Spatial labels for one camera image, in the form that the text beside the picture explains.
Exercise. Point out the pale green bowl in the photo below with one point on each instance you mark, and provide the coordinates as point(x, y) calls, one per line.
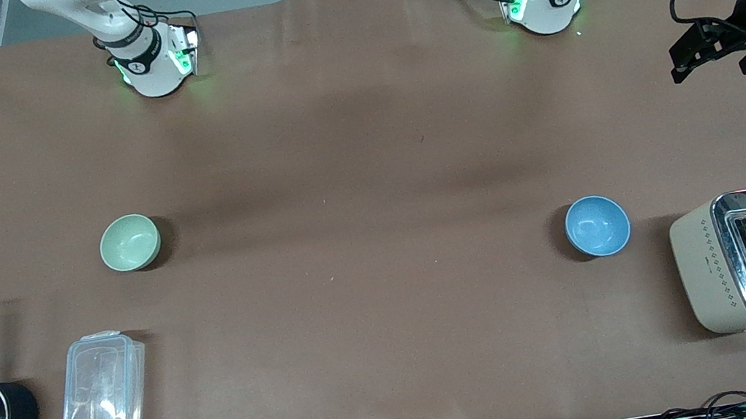
point(129, 242)

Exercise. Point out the blue bowl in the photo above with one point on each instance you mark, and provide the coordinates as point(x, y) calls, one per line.
point(597, 226)

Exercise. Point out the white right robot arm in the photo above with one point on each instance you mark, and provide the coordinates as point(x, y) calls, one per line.
point(149, 69)

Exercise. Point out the clear plastic food container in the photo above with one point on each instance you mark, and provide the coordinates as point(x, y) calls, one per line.
point(103, 390)

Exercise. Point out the brown table cover sheet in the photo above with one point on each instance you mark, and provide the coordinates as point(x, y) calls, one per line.
point(362, 137)

